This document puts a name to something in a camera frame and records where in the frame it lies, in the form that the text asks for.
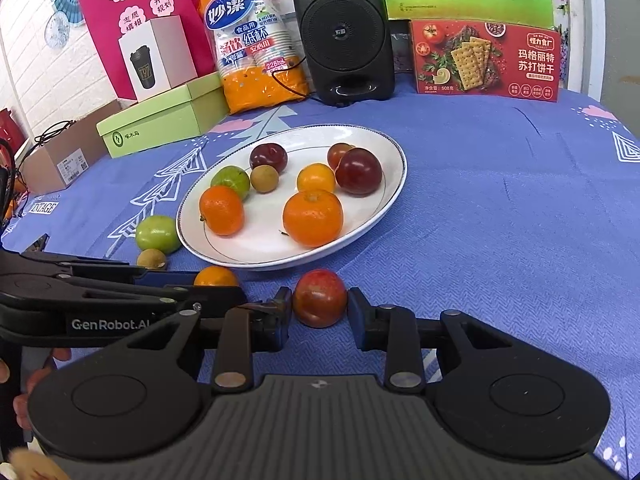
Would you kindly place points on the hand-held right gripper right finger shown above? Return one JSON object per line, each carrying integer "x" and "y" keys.
{"x": 359, "y": 320}

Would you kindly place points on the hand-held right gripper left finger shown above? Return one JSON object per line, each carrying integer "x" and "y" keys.
{"x": 280, "y": 320}

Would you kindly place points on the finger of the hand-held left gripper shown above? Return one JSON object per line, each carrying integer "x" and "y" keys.
{"x": 170, "y": 278}
{"x": 150, "y": 296}

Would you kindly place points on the red-green apple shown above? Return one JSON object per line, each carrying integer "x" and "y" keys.
{"x": 320, "y": 298}

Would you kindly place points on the small orange tangerine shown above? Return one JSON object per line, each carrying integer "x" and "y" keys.
{"x": 216, "y": 277}

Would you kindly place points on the white oval plate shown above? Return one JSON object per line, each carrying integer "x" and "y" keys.
{"x": 270, "y": 245}

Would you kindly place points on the medium orange tangerine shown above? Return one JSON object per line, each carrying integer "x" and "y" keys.
{"x": 221, "y": 210}

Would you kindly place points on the large orange tangerine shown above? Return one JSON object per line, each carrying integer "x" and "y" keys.
{"x": 313, "y": 217}

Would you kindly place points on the green plum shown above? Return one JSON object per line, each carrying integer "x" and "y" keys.
{"x": 231, "y": 180}
{"x": 158, "y": 233}

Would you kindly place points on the brown longan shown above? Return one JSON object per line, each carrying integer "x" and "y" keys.
{"x": 264, "y": 179}
{"x": 151, "y": 259}

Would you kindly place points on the small yellow-orange tangerine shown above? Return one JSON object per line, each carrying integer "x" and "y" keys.
{"x": 316, "y": 177}

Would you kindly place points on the large dark red plum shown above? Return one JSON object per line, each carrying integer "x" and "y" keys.
{"x": 358, "y": 171}

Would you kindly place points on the small dark purple plum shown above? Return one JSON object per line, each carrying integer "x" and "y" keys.
{"x": 268, "y": 156}

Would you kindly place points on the person's left hand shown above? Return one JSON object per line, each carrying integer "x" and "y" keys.
{"x": 37, "y": 379}

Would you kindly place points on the brown cardboard box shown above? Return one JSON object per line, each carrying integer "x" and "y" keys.
{"x": 65, "y": 160}

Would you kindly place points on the green shoe box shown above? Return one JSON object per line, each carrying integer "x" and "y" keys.
{"x": 155, "y": 120}

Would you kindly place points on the blue printed tablecloth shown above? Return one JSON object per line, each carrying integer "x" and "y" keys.
{"x": 500, "y": 210}

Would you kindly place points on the red object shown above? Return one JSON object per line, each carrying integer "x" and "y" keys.
{"x": 10, "y": 130}

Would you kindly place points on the white box with cup print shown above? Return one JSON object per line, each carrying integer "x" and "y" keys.
{"x": 157, "y": 60}

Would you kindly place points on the orange paper cup pack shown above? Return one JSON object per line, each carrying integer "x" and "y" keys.
{"x": 250, "y": 50}

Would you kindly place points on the magenta paper bag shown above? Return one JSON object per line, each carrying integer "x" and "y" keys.
{"x": 100, "y": 25}

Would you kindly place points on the small blue paper fan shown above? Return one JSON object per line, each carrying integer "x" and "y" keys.
{"x": 55, "y": 30}

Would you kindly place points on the red cracker box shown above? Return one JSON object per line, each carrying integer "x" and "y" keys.
{"x": 485, "y": 62}

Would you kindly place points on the black speaker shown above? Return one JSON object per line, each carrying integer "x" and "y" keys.
{"x": 342, "y": 30}

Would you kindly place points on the white frame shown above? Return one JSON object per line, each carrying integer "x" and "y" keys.
{"x": 585, "y": 25}

